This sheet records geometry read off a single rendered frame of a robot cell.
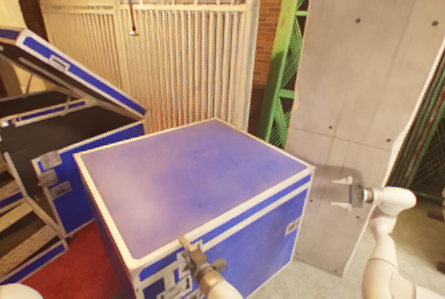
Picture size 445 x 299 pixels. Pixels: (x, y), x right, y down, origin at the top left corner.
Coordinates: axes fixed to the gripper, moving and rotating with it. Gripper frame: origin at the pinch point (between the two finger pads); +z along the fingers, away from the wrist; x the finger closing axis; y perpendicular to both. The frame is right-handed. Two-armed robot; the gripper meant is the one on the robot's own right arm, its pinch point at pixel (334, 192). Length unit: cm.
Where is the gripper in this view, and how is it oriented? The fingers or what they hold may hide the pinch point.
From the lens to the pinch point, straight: 138.5
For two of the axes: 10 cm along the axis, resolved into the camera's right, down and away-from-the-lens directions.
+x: -0.9, 9.9, -1.5
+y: -0.7, -1.5, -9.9
